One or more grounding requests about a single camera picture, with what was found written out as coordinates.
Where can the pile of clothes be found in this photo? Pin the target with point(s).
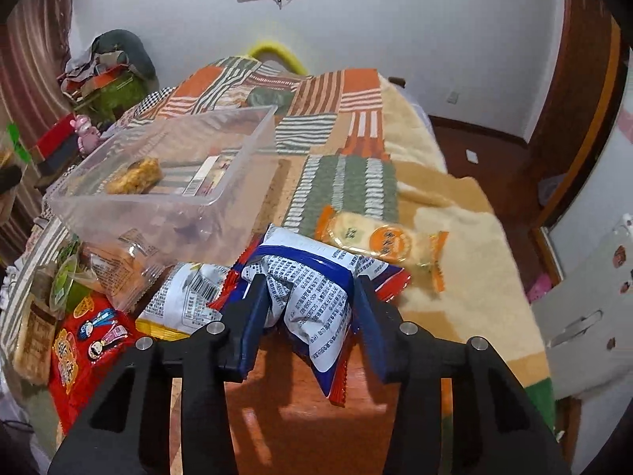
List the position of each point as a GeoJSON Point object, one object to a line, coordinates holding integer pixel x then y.
{"type": "Point", "coordinates": [111, 57]}

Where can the blue white snack packet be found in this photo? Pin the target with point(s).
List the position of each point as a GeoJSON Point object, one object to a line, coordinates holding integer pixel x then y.
{"type": "Point", "coordinates": [311, 297]}

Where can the pink toy figure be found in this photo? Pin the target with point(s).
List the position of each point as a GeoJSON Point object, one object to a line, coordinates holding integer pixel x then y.
{"type": "Point", "coordinates": [88, 132]}

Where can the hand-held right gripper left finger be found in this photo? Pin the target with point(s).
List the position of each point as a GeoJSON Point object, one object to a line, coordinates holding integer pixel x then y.
{"type": "Point", "coordinates": [250, 307]}

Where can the green gift box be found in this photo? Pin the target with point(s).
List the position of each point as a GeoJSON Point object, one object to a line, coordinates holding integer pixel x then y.
{"type": "Point", "coordinates": [110, 90]}

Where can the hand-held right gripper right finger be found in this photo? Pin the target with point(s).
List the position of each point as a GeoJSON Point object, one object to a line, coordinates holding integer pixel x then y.
{"type": "Point", "coordinates": [368, 316]}

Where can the white striped snack bar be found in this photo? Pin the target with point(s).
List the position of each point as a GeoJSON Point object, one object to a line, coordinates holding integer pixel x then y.
{"type": "Point", "coordinates": [207, 174]}

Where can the red black box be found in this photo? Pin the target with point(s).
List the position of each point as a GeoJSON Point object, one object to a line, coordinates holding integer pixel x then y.
{"type": "Point", "coordinates": [55, 147]}

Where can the beige cracker packet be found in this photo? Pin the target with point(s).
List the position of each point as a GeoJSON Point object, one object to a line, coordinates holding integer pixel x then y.
{"type": "Point", "coordinates": [32, 336]}

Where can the green snack packet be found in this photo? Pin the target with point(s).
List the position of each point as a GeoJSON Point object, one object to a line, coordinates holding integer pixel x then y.
{"type": "Point", "coordinates": [67, 282]}

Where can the white yellow snack packet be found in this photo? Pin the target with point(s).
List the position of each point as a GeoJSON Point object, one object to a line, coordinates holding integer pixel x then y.
{"type": "Point", "coordinates": [183, 302]}

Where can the clear plastic container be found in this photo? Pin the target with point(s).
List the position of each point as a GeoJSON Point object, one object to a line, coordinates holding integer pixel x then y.
{"type": "Point", "coordinates": [168, 168]}

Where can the orange rice cracker packet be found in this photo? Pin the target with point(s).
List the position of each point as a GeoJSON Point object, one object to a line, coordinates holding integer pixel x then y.
{"type": "Point", "coordinates": [376, 242]}

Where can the beige fleece blanket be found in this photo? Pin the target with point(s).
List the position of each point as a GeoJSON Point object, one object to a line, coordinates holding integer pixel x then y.
{"type": "Point", "coordinates": [465, 257]}

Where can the red cartoon snack packet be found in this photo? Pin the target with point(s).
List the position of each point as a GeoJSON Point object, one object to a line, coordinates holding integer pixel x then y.
{"type": "Point", "coordinates": [84, 351]}

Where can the clear wrapped pastry packet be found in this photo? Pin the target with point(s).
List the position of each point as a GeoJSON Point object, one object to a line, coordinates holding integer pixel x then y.
{"type": "Point", "coordinates": [116, 269]}

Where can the patchwork striped blanket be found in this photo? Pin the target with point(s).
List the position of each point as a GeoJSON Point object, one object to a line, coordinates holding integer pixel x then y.
{"type": "Point", "coordinates": [316, 123]}

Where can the white cabinet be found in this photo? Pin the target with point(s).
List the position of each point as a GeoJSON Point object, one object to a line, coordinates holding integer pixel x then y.
{"type": "Point", "coordinates": [593, 277]}

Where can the yellow curved bar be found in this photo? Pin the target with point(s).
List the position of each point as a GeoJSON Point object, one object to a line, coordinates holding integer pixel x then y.
{"type": "Point", "coordinates": [277, 55]}

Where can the golden crispy snack bar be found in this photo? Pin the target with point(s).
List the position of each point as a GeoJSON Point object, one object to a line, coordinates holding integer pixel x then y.
{"type": "Point", "coordinates": [134, 177]}

